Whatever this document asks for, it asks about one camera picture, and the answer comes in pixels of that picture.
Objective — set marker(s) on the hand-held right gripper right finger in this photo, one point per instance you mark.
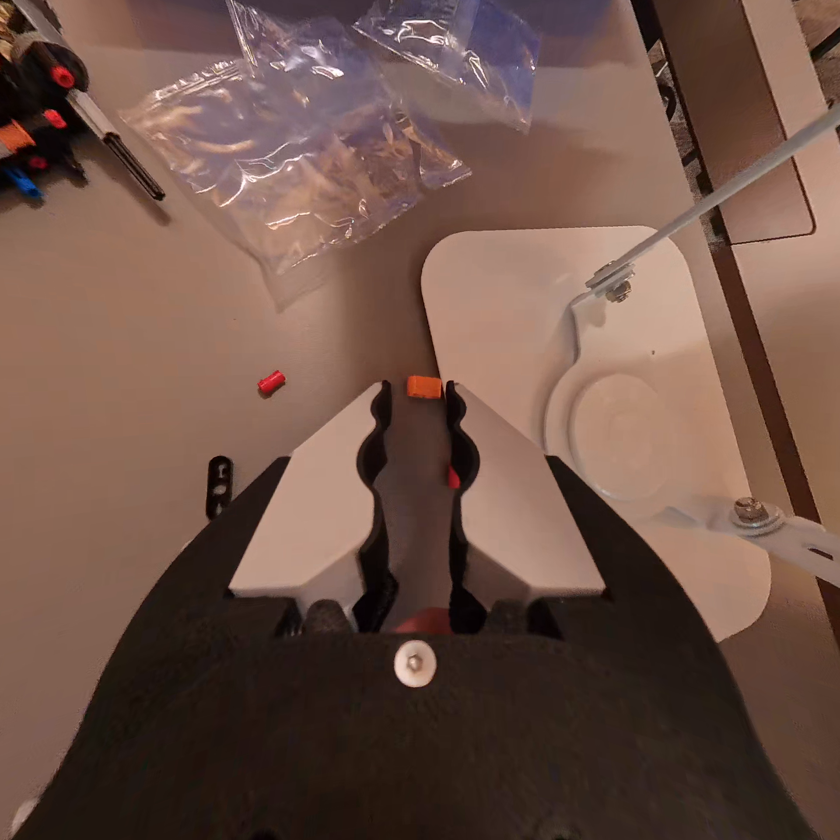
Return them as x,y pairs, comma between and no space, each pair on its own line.
531,525

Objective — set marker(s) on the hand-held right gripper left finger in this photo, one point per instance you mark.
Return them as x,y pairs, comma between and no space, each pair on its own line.
308,525

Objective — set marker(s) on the orange lego piece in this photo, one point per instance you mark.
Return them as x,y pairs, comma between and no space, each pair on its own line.
424,386

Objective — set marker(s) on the short black lego beam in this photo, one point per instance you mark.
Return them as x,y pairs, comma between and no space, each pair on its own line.
220,485

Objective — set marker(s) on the small red lego pin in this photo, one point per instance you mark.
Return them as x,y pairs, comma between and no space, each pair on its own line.
271,383

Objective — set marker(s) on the large black lego chassis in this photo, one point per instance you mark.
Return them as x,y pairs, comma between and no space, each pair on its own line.
39,85

